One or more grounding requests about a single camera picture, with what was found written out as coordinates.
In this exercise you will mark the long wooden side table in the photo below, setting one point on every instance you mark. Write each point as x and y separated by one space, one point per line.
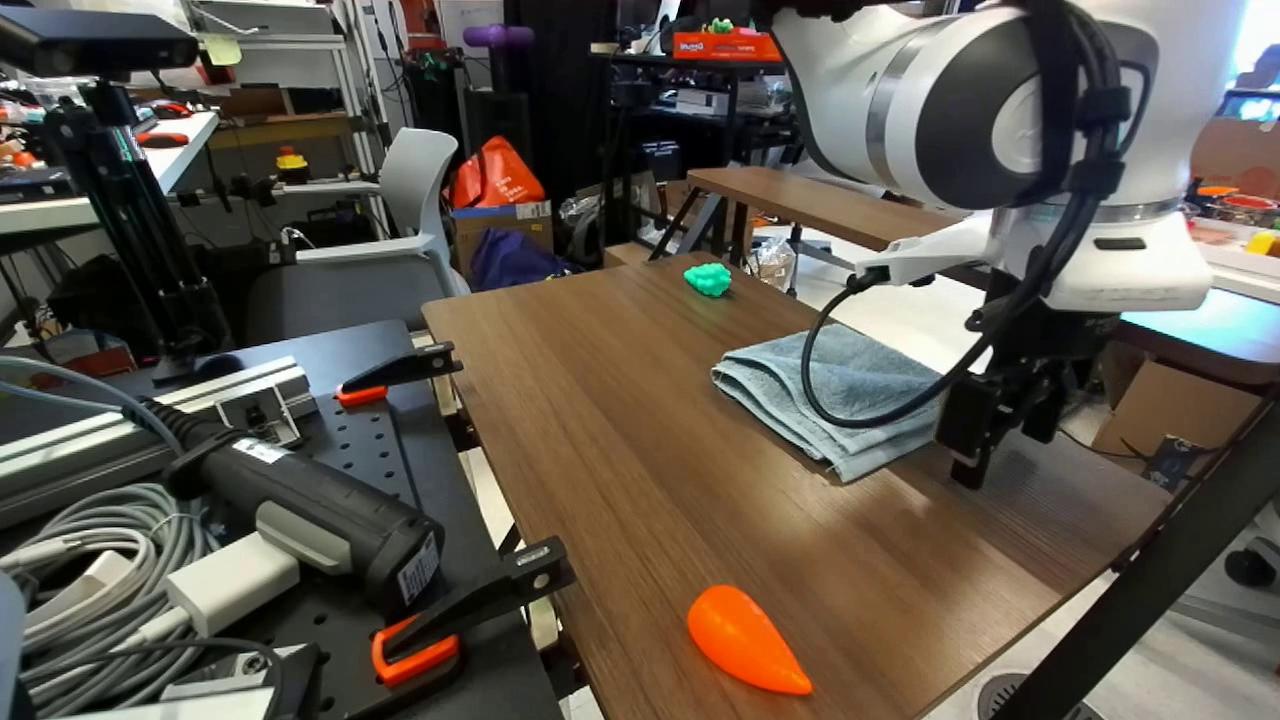
814 200

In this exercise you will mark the white work table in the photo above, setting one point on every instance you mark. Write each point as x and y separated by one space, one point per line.
173 152

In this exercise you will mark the black handheld device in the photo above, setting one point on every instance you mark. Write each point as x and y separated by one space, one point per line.
333 513

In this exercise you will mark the red storage bin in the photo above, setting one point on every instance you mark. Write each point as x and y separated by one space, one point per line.
726 44

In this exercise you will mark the crumpled clear plastic bag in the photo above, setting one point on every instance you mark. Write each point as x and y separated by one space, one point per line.
774 261

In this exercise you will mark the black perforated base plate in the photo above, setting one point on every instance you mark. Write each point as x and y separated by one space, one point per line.
387 454

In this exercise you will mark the orange carrot toy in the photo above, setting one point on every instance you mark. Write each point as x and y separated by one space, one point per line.
745 643

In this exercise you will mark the white tray with toys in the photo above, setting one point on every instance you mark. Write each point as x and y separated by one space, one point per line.
1253 264

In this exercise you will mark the black camera tripod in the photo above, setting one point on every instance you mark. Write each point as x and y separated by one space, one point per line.
140 226

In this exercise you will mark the aluminium extrusion rail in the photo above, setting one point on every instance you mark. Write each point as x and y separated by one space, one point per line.
80 443

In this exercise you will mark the black diagonal stand bar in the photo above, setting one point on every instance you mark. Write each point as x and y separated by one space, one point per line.
1163 574

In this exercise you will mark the black stereo camera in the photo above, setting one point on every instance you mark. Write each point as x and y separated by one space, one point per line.
94 41

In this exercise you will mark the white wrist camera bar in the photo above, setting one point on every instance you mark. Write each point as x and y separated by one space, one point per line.
941 249

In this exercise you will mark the large flat cardboard sheet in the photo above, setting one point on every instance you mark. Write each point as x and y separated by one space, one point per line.
1260 152

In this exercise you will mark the orange bag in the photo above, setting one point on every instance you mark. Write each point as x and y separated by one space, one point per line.
498 179

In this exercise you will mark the white power adapter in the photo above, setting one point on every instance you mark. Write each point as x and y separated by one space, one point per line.
235 583

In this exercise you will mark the light blue towel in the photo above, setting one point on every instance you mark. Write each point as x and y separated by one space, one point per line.
786 384

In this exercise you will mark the green grape toy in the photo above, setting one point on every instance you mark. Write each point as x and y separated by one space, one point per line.
708 283

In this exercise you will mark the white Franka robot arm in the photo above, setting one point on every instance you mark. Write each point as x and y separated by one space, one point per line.
935 105

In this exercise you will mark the black orange bar clamp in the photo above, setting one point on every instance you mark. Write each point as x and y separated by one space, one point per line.
465 612
401 369

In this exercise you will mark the grey office chair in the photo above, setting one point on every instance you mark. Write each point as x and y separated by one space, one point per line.
363 283

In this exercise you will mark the yellow black small item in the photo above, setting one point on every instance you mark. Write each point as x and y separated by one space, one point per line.
295 165

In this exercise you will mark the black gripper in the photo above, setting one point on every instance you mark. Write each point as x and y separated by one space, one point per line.
1042 355

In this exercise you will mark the black metal floor stand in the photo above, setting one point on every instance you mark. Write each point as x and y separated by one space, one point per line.
680 226

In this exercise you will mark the blue bag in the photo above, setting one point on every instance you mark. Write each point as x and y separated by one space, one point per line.
512 261

